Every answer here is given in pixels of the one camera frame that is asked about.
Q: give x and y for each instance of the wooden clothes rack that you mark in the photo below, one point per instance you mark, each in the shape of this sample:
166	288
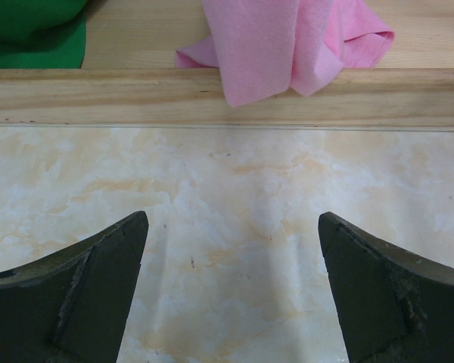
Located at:
128	78

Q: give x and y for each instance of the pink t-shirt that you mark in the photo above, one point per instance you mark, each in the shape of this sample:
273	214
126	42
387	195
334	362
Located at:
263	48

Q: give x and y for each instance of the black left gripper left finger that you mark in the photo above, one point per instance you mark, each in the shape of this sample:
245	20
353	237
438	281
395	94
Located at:
72	305

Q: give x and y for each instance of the green tank top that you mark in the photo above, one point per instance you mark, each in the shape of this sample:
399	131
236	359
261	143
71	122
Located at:
42	34

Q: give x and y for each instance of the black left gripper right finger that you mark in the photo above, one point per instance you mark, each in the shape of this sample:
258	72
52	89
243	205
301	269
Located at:
392	305

